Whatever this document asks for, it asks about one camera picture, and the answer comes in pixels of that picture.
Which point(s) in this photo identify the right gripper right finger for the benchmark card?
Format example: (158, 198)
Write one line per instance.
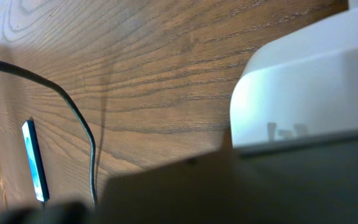
(309, 180)

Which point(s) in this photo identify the blue screen Galaxy smartphone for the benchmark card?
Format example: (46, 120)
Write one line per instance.
(35, 161)

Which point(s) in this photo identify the white power strip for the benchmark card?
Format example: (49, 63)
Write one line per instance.
(302, 84)

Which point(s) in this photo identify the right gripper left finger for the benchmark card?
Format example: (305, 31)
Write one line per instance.
(66, 213)

